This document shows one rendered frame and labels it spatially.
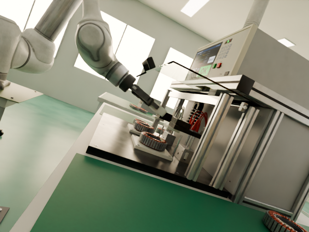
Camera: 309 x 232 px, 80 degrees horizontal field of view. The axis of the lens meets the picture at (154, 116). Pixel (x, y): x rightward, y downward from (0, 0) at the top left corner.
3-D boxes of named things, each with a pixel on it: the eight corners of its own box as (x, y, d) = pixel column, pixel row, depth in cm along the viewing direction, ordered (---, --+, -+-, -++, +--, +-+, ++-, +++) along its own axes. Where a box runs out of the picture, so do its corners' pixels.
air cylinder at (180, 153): (179, 160, 73) (184, 148, 72) (173, 154, 80) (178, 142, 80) (190, 165, 74) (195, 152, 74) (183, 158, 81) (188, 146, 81)
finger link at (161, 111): (153, 99, 73) (154, 99, 72) (167, 111, 73) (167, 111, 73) (148, 105, 72) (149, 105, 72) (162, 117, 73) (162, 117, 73)
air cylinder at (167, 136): (163, 142, 96) (168, 133, 96) (160, 138, 103) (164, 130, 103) (172, 146, 97) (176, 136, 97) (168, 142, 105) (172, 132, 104)
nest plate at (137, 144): (134, 147, 64) (135, 144, 64) (130, 136, 79) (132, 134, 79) (172, 161, 68) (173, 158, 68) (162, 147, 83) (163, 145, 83)
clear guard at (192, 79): (145, 72, 48) (154, 50, 48) (135, 77, 71) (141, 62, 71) (243, 118, 56) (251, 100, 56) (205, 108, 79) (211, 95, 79)
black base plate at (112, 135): (85, 153, 49) (88, 145, 49) (102, 115, 111) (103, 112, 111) (227, 198, 61) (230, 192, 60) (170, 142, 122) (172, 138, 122)
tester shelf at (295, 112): (236, 89, 53) (243, 74, 53) (169, 87, 119) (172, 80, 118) (336, 140, 64) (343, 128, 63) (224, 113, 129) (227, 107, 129)
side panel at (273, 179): (233, 203, 59) (277, 110, 57) (228, 197, 62) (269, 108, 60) (295, 223, 66) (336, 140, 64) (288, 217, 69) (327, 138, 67)
